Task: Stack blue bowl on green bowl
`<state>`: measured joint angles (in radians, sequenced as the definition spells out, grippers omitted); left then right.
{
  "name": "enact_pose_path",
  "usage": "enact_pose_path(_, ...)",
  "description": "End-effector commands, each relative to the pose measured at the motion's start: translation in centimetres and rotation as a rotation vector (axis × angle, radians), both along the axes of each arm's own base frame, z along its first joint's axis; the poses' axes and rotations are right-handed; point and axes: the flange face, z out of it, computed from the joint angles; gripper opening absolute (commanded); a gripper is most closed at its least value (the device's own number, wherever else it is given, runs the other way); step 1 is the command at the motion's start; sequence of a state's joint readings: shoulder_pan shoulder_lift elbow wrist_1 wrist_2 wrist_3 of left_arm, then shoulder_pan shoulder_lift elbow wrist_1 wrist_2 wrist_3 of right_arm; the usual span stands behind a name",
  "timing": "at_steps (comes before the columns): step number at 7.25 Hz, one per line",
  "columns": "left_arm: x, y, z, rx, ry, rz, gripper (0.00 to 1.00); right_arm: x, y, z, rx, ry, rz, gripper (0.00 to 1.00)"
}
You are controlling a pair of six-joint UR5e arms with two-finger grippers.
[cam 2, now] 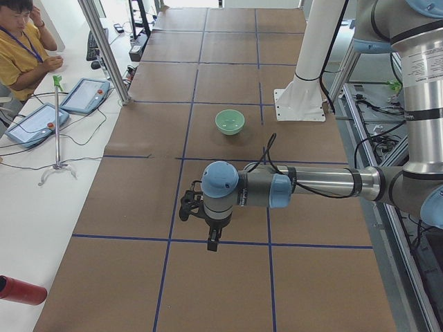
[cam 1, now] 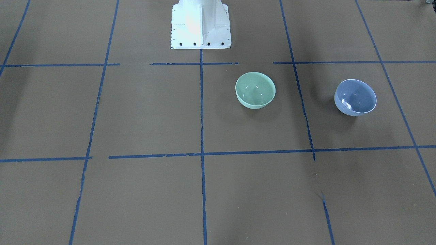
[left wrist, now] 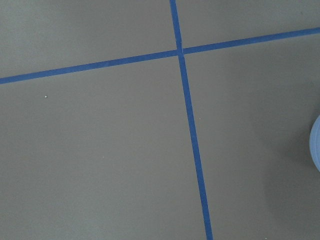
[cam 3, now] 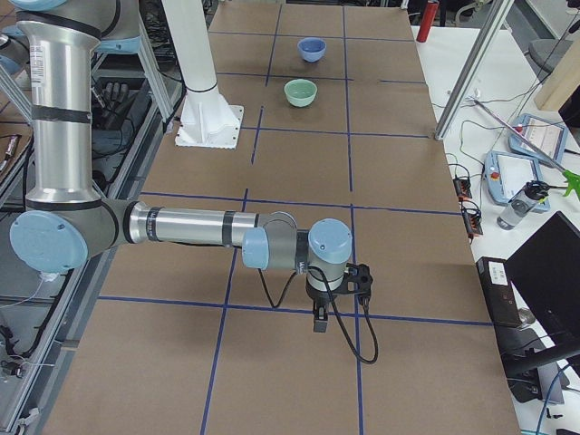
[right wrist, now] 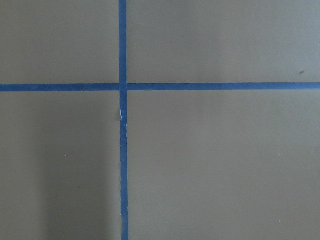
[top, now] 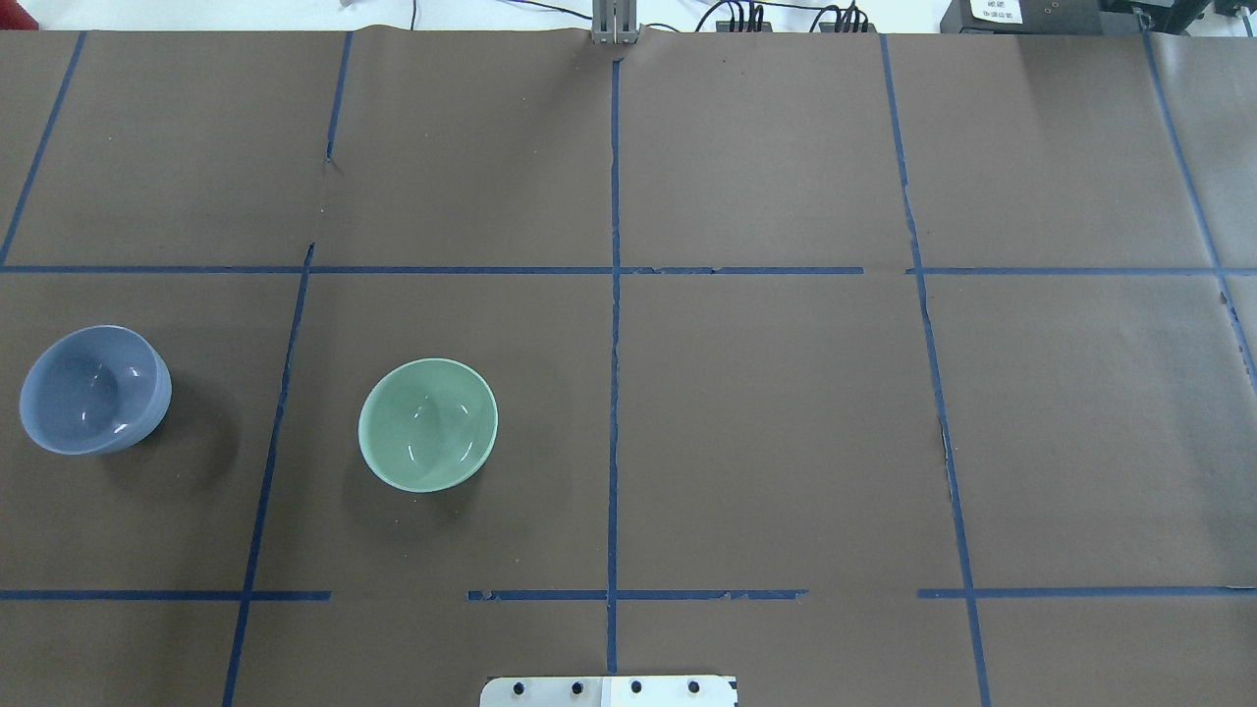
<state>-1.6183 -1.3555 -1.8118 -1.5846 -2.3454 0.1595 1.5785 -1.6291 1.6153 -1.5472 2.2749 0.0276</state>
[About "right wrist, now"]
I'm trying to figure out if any vertical blue tape strip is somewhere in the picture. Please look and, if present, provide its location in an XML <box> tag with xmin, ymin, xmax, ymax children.
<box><xmin>119</xmin><ymin>0</ymin><xmax>129</xmax><ymax>240</ymax></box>

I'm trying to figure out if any horizontal blue tape strip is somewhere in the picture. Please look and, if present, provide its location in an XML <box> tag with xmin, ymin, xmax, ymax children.
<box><xmin>0</xmin><ymin>82</ymin><xmax>320</xmax><ymax>92</ymax></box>

